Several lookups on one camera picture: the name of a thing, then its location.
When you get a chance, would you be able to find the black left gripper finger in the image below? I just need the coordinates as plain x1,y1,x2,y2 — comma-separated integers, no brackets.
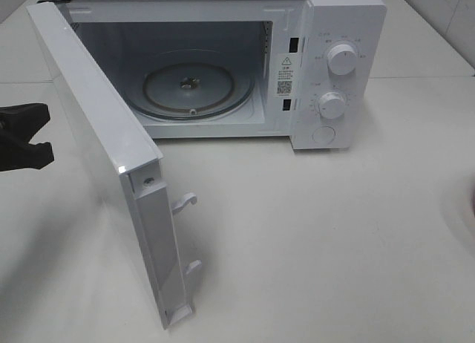
1,103,50,143
1,140,54,172

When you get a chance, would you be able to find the upper white power knob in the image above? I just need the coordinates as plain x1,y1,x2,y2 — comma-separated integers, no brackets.
327,42,358,76

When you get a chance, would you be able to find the white microwave oven body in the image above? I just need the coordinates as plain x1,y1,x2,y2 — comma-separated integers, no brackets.
36,0,387,150

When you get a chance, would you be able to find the white microwave door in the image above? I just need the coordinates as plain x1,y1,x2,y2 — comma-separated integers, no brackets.
27,2,202,327

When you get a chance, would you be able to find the white timer knob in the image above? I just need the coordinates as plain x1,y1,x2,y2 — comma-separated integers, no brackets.
318,91,347,120

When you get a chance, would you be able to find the round white door button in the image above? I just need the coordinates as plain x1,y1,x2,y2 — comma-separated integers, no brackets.
312,126,336,146

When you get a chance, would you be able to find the white warning label sticker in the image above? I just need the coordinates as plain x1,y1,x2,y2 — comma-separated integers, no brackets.
274,53,298,97

